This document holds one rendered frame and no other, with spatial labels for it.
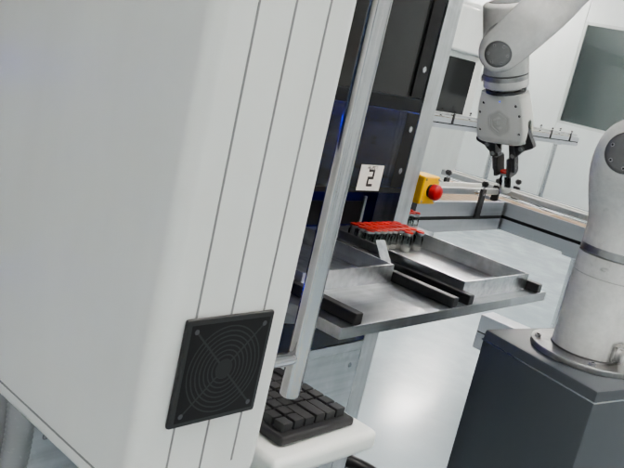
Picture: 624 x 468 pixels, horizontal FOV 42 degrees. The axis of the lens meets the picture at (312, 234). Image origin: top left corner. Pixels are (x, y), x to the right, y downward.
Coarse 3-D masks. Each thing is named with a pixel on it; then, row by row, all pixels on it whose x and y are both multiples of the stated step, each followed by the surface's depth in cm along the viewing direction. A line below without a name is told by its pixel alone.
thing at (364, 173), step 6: (360, 168) 180; (366, 168) 181; (372, 168) 183; (378, 168) 184; (360, 174) 180; (366, 174) 182; (378, 174) 185; (360, 180) 181; (366, 180) 183; (372, 180) 184; (378, 180) 186; (360, 186) 182; (372, 186) 185; (378, 186) 187
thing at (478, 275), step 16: (352, 240) 171; (368, 240) 169; (432, 240) 188; (400, 256) 163; (416, 256) 179; (432, 256) 183; (448, 256) 185; (464, 256) 182; (480, 256) 180; (432, 272) 158; (448, 272) 172; (464, 272) 175; (480, 272) 178; (496, 272) 177; (512, 272) 175; (464, 288) 154; (480, 288) 158; (496, 288) 163; (512, 288) 169
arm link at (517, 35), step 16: (528, 0) 136; (544, 0) 136; (560, 0) 137; (576, 0) 138; (512, 16) 137; (528, 16) 136; (544, 16) 136; (560, 16) 137; (496, 32) 139; (512, 32) 138; (528, 32) 137; (544, 32) 137; (480, 48) 142; (496, 48) 140; (512, 48) 139; (528, 48) 138; (496, 64) 141; (512, 64) 141
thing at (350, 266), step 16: (304, 240) 168; (336, 240) 163; (304, 256) 158; (336, 256) 163; (352, 256) 160; (368, 256) 158; (304, 272) 135; (336, 272) 141; (352, 272) 145; (368, 272) 148; (384, 272) 152
